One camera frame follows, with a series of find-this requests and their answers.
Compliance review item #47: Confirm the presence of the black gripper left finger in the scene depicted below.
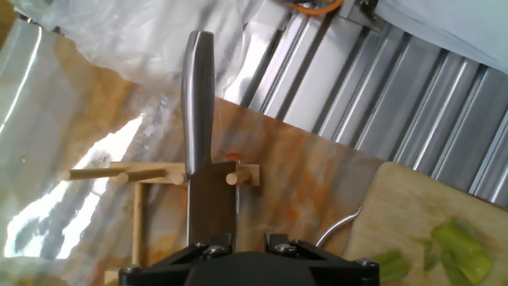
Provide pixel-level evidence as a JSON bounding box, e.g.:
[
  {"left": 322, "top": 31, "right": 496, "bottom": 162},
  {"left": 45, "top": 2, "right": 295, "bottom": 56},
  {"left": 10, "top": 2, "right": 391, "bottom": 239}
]
[{"left": 118, "top": 233, "right": 233, "bottom": 286}]

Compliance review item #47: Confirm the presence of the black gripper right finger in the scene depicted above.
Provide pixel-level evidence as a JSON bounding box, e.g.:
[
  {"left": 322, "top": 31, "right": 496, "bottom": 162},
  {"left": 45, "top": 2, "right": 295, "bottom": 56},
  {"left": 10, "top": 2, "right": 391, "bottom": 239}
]
[{"left": 264, "top": 233, "right": 380, "bottom": 286}]

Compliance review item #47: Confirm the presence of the steel kitchen cleaver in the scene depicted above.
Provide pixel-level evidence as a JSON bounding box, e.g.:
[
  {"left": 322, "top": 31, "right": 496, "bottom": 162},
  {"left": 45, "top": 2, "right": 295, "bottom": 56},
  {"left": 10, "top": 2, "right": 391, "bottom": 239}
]
[{"left": 180, "top": 30, "right": 240, "bottom": 255}]

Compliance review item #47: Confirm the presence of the green scallion stalk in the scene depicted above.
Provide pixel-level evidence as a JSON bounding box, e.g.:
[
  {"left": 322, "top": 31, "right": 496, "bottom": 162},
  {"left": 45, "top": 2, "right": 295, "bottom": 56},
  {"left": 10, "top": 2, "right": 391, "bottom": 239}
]
[{"left": 371, "top": 249, "right": 412, "bottom": 284}]

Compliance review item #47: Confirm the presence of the wooden cutting board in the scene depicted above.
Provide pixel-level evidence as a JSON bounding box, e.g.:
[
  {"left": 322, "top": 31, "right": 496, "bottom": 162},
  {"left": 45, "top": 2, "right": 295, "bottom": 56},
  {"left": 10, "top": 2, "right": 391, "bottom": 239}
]
[{"left": 343, "top": 160, "right": 508, "bottom": 286}]

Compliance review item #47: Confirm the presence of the thin green scallion sliver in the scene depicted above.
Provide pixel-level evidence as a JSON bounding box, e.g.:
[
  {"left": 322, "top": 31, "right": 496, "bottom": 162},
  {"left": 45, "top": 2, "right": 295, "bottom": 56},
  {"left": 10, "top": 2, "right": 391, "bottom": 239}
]
[{"left": 422, "top": 237, "right": 440, "bottom": 273}]

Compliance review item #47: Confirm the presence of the slim green scallion piece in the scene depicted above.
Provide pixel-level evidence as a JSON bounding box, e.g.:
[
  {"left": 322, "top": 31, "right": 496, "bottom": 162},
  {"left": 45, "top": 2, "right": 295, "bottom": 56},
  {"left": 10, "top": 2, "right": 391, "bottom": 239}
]
[{"left": 439, "top": 250, "right": 474, "bottom": 286}]

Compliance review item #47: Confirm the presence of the green scallion leaf piece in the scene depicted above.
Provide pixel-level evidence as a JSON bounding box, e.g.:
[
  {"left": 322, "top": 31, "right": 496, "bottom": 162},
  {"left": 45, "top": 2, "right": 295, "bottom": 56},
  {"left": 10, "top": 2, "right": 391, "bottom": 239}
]
[{"left": 430, "top": 218, "right": 495, "bottom": 285}]

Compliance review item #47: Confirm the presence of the wooden knife rack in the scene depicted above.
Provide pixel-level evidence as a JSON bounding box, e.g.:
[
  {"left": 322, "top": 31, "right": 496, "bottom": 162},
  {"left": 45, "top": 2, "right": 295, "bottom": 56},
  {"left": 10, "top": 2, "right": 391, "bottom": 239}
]
[{"left": 69, "top": 160, "right": 261, "bottom": 286}]

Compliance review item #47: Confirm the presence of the white plastic sheet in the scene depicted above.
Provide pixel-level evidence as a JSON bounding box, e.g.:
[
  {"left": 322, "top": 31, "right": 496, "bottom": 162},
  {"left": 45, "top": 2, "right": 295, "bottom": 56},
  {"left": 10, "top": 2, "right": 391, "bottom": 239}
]
[{"left": 7, "top": 0, "right": 287, "bottom": 96}]

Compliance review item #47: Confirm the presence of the white paper stack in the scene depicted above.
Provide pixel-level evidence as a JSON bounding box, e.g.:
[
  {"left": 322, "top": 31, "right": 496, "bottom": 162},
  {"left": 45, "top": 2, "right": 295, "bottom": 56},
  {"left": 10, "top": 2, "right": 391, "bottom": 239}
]
[{"left": 375, "top": 0, "right": 508, "bottom": 75}]

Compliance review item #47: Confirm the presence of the grey metal bracket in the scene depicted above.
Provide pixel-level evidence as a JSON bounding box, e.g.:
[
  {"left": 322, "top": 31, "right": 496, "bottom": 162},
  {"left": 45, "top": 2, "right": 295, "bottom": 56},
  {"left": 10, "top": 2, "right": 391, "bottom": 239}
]
[{"left": 338, "top": 0, "right": 385, "bottom": 33}]

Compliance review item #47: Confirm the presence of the orange cable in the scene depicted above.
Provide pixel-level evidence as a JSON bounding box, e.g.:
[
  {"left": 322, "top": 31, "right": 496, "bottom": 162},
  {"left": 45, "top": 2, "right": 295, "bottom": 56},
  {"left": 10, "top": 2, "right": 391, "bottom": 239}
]
[{"left": 284, "top": 0, "right": 344, "bottom": 17}]

